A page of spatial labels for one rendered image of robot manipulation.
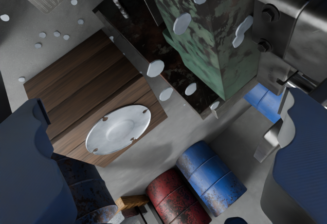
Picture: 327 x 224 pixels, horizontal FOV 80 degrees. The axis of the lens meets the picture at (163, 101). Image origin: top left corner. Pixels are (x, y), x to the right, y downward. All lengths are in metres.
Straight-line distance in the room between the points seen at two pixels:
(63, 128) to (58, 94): 0.15
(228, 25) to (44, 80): 0.78
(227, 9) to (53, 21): 0.72
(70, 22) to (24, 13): 0.15
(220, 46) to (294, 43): 0.08
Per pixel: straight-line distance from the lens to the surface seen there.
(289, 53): 0.30
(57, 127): 0.76
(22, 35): 0.89
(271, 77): 0.45
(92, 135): 0.78
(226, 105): 0.49
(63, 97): 0.81
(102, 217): 1.42
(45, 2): 0.67
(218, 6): 0.24
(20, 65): 0.95
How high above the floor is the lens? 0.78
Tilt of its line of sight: 30 degrees down
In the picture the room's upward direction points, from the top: 139 degrees clockwise
